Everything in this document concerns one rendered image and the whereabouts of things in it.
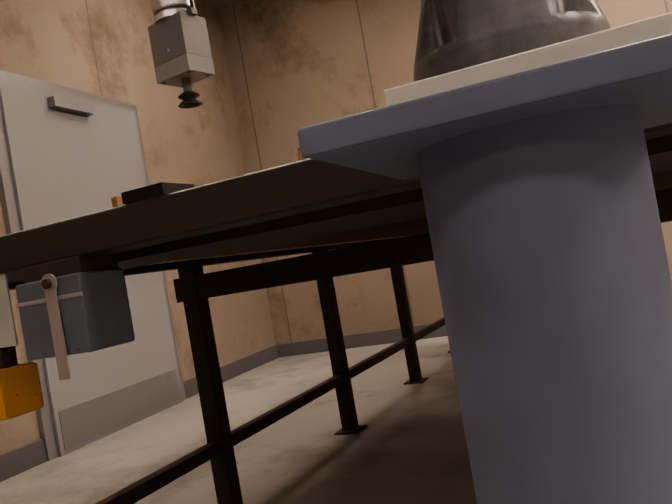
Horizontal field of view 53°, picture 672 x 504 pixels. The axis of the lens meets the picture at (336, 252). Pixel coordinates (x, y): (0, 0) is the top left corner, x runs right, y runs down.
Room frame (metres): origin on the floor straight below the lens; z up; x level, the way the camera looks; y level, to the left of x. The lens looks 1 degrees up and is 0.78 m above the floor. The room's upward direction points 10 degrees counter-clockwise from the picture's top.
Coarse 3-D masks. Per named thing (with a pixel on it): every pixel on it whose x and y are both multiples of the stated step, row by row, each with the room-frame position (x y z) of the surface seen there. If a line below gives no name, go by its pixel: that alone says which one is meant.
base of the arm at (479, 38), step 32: (448, 0) 0.49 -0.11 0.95; (480, 0) 0.47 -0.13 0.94; (512, 0) 0.46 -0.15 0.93; (544, 0) 0.46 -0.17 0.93; (576, 0) 0.48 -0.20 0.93; (448, 32) 0.49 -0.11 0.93; (480, 32) 0.46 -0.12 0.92; (512, 32) 0.46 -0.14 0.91; (544, 32) 0.45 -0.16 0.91; (576, 32) 0.46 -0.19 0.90; (416, 64) 0.52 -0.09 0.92; (448, 64) 0.48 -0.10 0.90
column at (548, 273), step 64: (576, 64) 0.39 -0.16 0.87; (640, 64) 0.38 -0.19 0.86; (320, 128) 0.44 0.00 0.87; (384, 128) 0.43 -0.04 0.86; (448, 128) 0.44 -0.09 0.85; (512, 128) 0.45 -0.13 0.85; (576, 128) 0.45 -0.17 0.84; (640, 128) 0.48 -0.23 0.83; (448, 192) 0.49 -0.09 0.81; (512, 192) 0.45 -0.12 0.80; (576, 192) 0.45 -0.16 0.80; (640, 192) 0.46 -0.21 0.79; (448, 256) 0.50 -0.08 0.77; (512, 256) 0.46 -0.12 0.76; (576, 256) 0.45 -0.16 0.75; (640, 256) 0.46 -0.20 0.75; (448, 320) 0.52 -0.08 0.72; (512, 320) 0.46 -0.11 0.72; (576, 320) 0.45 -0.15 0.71; (640, 320) 0.45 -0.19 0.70; (512, 384) 0.47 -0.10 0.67; (576, 384) 0.45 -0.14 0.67; (640, 384) 0.45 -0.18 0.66; (512, 448) 0.47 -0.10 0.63; (576, 448) 0.45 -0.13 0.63; (640, 448) 0.45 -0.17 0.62
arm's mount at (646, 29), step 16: (656, 16) 0.42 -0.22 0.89; (608, 32) 0.42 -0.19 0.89; (624, 32) 0.42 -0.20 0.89; (640, 32) 0.42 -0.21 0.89; (656, 32) 0.42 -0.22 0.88; (544, 48) 0.44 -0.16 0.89; (560, 48) 0.43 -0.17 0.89; (576, 48) 0.43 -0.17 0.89; (592, 48) 0.43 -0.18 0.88; (608, 48) 0.42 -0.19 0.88; (480, 64) 0.45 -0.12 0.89; (496, 64) 0.45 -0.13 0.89; (512, 64) 0.45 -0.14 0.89; (528, 64) 0.44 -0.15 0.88; (544, 64) 0.44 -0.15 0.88; (432, 80) 0.46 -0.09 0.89; (448, 80) 0.46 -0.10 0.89; (464, 80) 0.46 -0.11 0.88; (480, 80) 0.45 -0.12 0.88; (400, 96) 0.47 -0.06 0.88; (416, 96) 0.47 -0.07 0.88
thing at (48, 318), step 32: (96, 256) 1.06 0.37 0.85; (32, 288) 1.05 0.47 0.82; (64, 288) 1.02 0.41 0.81; (96, 288) 1.04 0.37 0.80; (32, 320) 1.05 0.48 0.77; (64, 320) 1.02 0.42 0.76; (96, 320) 1.03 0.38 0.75; (128, 320) 1.09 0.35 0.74; (32, 352) 1.06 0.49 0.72; (64, 352) 1.02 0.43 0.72
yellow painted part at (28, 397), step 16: (0, 352) 1.14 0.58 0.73; (0, 368) 1.14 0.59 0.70; (16, 368) 1.12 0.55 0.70; (32, 368) 1.15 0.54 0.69; (0, 384) 1.09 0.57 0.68; (16, 384) 1.12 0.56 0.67; (32, 384) 1.15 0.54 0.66; (0, 400) 1.09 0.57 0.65; (16, 400) 1.11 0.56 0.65; (32, 400) 1.14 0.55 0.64; (0, 416) 1.10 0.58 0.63; (16, 416) 1.11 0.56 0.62
